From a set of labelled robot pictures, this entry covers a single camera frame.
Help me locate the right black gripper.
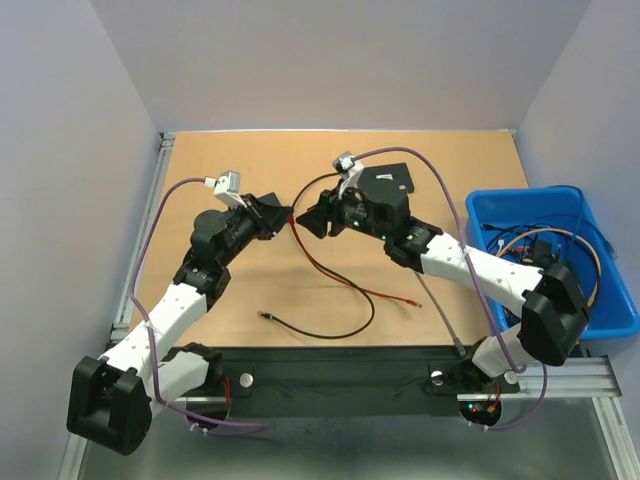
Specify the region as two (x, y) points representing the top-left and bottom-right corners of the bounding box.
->
(294, 178), (390, 242)

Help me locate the black ethernet cable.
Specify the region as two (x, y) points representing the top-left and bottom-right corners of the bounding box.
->
(257, 172), (377, 341)

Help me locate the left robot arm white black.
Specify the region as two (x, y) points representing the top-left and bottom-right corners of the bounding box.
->
(66, 193), (293, 455)

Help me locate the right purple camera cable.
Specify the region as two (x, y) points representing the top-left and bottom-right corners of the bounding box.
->
(349, 147), (549, 432)

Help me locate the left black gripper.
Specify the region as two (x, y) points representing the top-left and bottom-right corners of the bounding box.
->
(218, 193), (293, 267)

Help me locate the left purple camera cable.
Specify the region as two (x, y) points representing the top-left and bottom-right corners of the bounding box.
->
(128, 177), (266, 436)

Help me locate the black network switch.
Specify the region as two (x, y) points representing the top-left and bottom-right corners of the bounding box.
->
(358, 162), (415, 194)

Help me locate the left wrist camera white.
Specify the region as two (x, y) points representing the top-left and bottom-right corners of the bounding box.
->
(204, 170), (246, 209)

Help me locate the aluminium frame rail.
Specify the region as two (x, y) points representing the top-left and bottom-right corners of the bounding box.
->
(57, 130), (640, 480)

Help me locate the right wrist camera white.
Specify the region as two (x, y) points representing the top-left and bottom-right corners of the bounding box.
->
(332, 152), (364, 199)

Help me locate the blue plastic bin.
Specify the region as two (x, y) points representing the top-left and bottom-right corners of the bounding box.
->
(466, 185), (639, 340)

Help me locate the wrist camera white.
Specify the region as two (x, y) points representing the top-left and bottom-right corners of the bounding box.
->
(332, 152), (364, 199)
(204, 170), (246, 209)

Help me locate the grey ethernet cable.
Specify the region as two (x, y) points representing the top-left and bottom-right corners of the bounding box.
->
(417, 272), (466, 356)

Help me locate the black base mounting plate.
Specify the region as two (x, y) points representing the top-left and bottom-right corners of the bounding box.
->
(99, 344), (591, 419)

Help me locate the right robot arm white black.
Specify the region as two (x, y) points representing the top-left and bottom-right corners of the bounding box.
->
(296, 186), (590, 390)

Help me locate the red ethernet cable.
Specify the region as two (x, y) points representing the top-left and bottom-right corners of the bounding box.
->
(287, 214), (424, 309)

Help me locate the purple camera cable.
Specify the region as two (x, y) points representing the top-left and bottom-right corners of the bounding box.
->
(128, 177), (266, 436)
(349, 147), (549, 432)

